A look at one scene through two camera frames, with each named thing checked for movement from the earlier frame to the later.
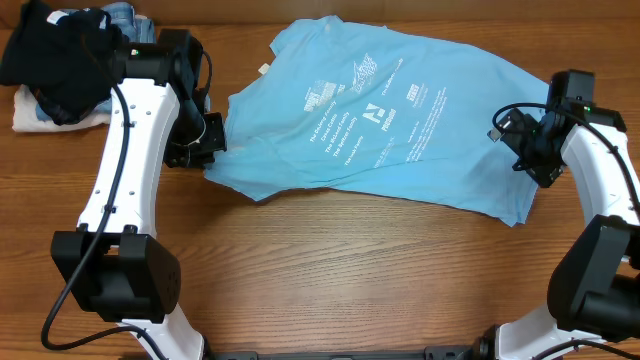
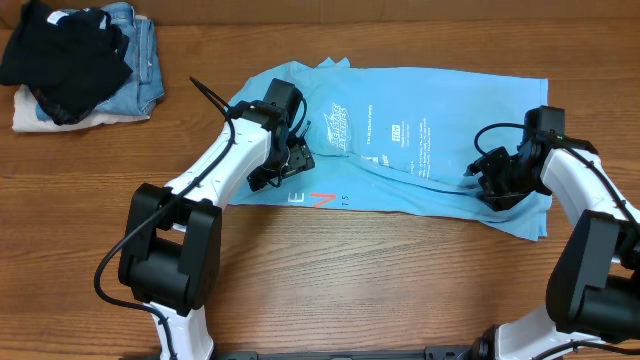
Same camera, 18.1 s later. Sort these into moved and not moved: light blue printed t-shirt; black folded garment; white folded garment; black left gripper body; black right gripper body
Moved: light blue printed t-shirt; black right gripper body; black left gripper body
Not moved: black folded garment; white folded garment
